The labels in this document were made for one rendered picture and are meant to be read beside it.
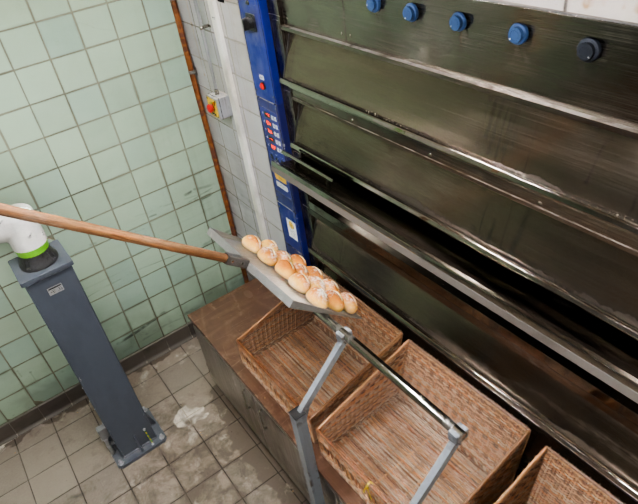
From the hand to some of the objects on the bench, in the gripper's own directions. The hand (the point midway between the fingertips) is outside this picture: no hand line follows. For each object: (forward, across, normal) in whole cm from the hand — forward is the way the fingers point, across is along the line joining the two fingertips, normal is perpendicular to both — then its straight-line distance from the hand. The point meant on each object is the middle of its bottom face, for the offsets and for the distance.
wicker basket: (+2, +40, -163) cm, 168 cm away
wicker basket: (+61, +40, -162) cm, 178 cm away
